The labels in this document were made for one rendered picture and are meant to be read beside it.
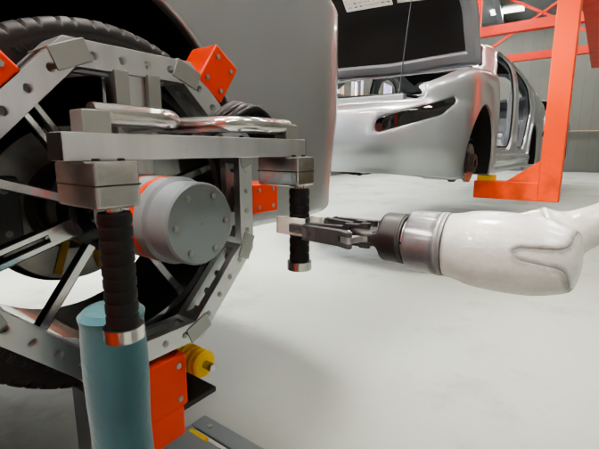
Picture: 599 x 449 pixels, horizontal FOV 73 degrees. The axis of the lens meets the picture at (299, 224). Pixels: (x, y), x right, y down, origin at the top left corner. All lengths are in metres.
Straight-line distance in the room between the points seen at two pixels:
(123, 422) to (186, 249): 0.26
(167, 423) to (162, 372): 0.11
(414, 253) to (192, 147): 0.33
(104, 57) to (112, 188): 0.31
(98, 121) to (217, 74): 0.41
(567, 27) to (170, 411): 3.88
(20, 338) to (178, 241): 0.25
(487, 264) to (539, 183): 3.51
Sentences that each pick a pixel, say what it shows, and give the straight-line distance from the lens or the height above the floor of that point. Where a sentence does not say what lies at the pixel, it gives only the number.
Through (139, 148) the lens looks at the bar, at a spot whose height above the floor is 0.96.
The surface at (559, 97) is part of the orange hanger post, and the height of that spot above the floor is 1.38.
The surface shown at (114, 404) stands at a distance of 0.66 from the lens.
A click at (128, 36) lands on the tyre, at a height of 1.16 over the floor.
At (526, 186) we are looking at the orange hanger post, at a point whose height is 0.64.
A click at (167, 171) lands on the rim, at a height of 0.91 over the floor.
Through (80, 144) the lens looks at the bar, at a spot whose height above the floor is 0.97.
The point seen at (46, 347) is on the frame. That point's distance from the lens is 0.72.
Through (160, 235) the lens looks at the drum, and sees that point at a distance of 0.61.
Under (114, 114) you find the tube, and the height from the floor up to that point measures 1.00.
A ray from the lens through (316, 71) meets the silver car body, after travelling 1.41.
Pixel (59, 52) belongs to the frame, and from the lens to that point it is 0.70.
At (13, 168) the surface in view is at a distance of 0.93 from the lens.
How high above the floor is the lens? 0.96
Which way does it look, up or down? 10 degrees down
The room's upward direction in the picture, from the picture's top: straight up
